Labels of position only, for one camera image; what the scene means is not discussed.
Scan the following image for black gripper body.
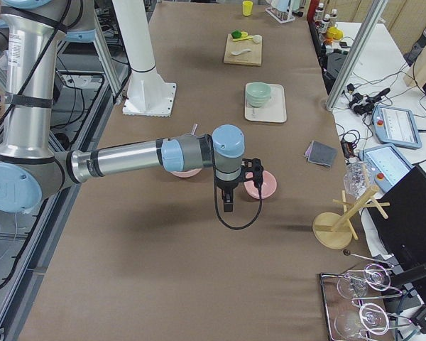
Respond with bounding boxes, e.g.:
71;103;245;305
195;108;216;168
214;177;242;202

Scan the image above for small pink bowl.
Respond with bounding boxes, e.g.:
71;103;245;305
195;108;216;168
244;170;277;199

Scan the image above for white ceramic spoon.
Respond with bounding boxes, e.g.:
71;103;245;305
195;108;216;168
230;48;252;57

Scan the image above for large pink bowl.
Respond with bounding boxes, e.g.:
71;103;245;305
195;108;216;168
170;133;203;179

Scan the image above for white rabbit tray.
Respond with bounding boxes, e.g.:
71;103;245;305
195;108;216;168
244;84;287;124

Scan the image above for grey folded cloth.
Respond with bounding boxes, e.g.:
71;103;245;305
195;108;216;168
304;141;337;168

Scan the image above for stacked green bowls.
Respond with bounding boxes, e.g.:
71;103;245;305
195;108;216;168
245;82;271;107

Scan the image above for wooden mug tree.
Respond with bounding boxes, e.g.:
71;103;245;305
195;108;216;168
312;163;391;249

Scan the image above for wooden cutting board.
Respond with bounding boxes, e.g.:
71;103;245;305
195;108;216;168
223;34;263;66

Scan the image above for white toy steamed bun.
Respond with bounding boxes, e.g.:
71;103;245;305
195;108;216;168
251;35;263;43

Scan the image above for green toy lime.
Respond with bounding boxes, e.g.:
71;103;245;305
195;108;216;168
231;30;242;39

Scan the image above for near teach pendant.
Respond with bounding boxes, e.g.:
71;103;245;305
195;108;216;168
359;144;413;193

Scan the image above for teach pendant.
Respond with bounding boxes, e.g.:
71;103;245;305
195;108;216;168
373;105;422;149
359;144;413;193

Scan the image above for wine glass rack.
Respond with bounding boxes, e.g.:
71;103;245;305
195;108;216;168
319;263;412;340

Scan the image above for far teach pendant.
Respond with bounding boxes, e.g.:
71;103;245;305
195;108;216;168
373;105;422;149

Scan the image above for yellow plastic cup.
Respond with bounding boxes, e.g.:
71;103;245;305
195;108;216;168
242;0;253;16

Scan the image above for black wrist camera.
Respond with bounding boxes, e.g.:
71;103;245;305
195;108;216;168
241;158;264;190

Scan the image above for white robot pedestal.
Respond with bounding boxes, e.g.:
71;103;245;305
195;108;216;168
113;0;177;117

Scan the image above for white wire cup rack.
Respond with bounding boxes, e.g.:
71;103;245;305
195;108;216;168
266;0;295;23

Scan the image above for aluminium frame post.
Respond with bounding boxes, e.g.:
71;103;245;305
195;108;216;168
325;0;388;112

